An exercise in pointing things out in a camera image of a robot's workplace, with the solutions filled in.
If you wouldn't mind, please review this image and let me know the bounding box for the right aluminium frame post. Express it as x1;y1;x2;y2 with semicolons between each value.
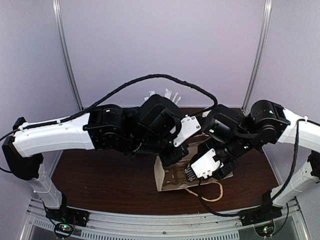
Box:
241;0;273;114

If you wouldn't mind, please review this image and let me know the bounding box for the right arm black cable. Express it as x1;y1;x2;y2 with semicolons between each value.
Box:
197;119;320;218

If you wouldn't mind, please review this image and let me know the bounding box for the bundle of wrapped white straws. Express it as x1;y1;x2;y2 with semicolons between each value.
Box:
144;88;182;104

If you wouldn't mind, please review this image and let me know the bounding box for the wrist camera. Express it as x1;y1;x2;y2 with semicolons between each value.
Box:
184;148;224;181
173;115;201;148

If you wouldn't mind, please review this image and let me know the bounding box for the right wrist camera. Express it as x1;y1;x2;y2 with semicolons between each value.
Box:
184;148;224;181

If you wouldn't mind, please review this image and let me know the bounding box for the left aluminium frame post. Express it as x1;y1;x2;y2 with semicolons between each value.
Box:
52;0;84;111

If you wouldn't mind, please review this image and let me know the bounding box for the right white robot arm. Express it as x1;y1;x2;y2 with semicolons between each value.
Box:
191;100;320;221

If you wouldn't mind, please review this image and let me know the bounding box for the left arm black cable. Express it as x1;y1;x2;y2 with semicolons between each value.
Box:
0;73;218;173

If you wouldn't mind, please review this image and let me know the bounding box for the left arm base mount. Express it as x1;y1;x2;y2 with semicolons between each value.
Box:
45;207;90;239

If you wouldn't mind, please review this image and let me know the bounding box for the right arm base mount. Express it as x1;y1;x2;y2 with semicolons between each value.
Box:
239;206;282;239

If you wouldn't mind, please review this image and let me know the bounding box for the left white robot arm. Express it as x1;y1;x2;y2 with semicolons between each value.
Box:
2;94;189;222

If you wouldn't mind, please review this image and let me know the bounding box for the aluminium front rail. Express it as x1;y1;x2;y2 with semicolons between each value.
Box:
18;206;310;240

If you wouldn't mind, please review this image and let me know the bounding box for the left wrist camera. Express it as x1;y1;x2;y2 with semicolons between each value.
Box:
173;115;201;148

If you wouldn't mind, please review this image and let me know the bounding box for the aluminium frame post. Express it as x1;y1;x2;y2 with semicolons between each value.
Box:
52;0;84;111
241;0;273;114

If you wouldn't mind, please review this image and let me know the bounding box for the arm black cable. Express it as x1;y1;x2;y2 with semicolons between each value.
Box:
197;119;320;218
0;73;218;173

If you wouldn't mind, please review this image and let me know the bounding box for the brown paper bag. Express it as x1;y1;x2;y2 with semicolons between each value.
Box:
153;133;225;202

